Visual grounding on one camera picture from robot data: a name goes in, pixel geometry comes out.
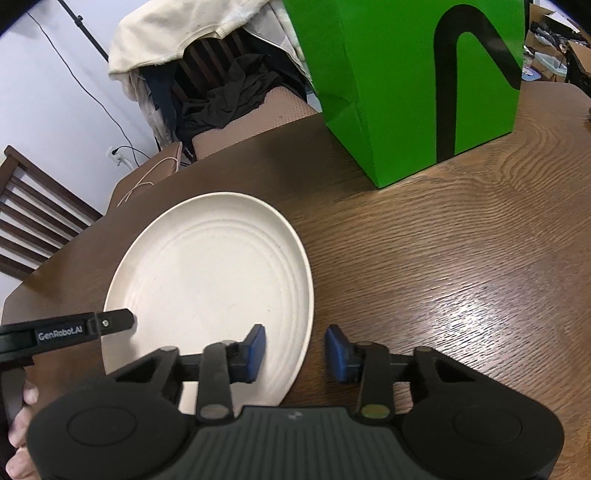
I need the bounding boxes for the dark crumpled garment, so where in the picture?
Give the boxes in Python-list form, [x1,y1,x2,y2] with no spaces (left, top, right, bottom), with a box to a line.
[178,53,284,144]

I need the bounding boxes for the person's left hand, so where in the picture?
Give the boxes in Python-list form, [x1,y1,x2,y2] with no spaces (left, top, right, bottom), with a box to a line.
[7,381,40,480]

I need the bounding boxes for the chair with white cloth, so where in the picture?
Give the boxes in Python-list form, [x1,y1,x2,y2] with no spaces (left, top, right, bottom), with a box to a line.
[108,0,319,93]

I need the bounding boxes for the black tripod stand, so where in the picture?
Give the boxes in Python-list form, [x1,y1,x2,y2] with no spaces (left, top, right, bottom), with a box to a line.
[58,0,112,63]

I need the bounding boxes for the beige ridged plate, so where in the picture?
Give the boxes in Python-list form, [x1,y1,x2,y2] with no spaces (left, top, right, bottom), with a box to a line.
[102,191,315,416]

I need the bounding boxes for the thin black cable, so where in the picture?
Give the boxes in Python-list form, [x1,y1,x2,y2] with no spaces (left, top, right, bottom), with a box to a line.
[27,10,140,160]

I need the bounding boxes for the navy pants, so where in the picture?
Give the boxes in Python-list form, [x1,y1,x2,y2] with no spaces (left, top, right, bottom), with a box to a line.
[139,65,185,153]

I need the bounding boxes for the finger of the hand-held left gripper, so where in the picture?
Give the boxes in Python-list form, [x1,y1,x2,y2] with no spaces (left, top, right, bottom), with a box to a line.
[95,310,136,337]

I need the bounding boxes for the wooden chair with cushion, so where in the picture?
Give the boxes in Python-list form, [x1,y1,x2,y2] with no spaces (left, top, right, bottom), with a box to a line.
[178,28,321,160]

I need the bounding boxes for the open cardboard box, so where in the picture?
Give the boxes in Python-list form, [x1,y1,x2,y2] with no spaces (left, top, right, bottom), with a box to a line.
[566,39,591,85]

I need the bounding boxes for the green paper bag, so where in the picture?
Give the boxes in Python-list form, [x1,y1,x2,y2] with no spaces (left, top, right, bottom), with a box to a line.
[283,0,527,189]

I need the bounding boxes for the dark wooden slatted chair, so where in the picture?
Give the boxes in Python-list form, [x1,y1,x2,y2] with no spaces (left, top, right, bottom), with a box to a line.
[0,145,103,280]

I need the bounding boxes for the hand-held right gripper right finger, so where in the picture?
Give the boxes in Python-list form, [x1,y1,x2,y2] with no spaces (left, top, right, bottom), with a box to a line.
[324,324,481,423]

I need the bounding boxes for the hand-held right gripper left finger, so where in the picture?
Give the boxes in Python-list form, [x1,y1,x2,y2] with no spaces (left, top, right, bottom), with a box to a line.
[115,324,267,423]

